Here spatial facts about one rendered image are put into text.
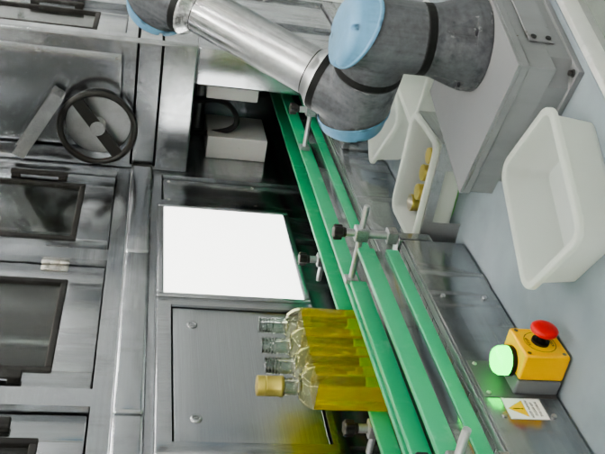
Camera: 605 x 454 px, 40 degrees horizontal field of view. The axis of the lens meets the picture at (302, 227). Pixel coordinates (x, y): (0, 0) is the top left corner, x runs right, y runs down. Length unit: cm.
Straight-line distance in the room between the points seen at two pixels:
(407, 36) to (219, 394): 72
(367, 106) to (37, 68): 118
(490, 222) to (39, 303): 95
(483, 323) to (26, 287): 100
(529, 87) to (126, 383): 87
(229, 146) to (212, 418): 118
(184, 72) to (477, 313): 119
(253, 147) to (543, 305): 138
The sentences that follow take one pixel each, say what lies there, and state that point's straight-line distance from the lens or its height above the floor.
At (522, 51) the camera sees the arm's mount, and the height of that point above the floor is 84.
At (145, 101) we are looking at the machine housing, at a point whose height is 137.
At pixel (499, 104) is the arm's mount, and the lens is 131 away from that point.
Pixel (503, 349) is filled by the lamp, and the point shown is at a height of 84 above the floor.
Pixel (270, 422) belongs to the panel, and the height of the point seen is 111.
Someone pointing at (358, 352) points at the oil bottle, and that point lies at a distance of 148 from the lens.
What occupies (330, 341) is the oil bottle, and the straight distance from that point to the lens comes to 150.
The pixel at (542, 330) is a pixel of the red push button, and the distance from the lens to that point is 125.
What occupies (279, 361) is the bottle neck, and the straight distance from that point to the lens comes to 145.
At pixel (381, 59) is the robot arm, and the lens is 133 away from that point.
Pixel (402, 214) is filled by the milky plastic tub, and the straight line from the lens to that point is 176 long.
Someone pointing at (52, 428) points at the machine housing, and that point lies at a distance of 156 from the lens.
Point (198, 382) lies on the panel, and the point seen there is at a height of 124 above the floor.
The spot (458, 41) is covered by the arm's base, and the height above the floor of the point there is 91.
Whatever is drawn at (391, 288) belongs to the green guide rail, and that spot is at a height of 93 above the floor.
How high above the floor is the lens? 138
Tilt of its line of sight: 12 degrees down
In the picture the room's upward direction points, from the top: 86 degrees counter-clockwise
